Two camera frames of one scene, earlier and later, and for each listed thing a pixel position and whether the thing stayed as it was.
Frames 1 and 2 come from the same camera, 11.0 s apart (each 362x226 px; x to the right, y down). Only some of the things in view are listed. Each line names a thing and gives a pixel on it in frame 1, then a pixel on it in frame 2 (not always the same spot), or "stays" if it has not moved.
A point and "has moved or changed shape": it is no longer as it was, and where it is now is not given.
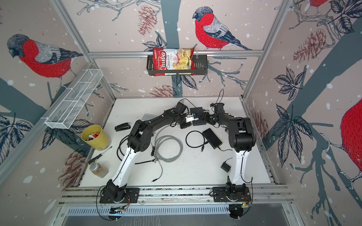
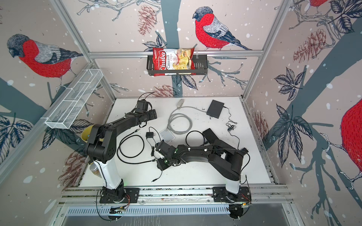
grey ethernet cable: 158,157 has moved or changed shape
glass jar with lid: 98,170 stays
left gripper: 186,125 → 153,114
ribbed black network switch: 212,138 stays
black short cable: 202,146 stays
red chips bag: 171,59 stays
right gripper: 205,117 → 160,165
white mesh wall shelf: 73,100 stays
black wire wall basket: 201,64 stays
